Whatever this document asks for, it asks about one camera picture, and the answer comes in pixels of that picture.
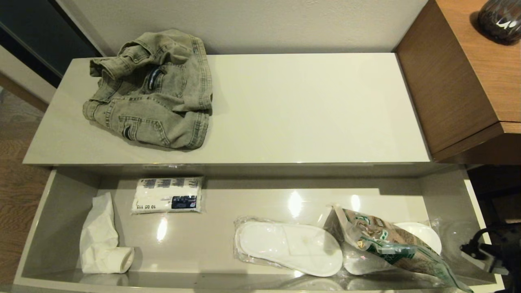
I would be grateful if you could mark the glossy white drawer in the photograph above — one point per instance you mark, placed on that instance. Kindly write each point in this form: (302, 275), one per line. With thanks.
(224, 240)

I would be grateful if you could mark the faded denim shorts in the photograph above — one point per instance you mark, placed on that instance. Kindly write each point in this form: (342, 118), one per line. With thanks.
(154, 93)

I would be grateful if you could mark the green printed snack bag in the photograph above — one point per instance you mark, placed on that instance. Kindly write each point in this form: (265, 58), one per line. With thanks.
(390, 244)

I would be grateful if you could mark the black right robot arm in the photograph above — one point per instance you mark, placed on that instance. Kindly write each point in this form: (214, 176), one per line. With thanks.
(511, 248)

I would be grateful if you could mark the glossy white cabinet body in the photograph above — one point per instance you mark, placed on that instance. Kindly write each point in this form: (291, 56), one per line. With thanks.
(305, 110)

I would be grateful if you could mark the white slipper in clear wrap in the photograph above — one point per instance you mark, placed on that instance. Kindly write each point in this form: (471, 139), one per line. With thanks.
(285, 244)
(425, 236)

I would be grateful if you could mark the blue and white tissue pack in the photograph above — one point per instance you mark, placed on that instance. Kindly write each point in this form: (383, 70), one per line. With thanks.
(167, 195)

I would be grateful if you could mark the white crumpled cloth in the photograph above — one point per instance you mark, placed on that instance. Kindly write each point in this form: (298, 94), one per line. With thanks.
(97, 240)

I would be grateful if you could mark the brown wooden desk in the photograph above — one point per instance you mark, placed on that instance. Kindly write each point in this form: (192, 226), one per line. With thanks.
(468, 73)

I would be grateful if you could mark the dark glass jar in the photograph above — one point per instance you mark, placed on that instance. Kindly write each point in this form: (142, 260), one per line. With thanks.
(501, 20)

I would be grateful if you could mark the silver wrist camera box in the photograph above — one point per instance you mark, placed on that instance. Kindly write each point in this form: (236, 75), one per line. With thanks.
(478, 258)

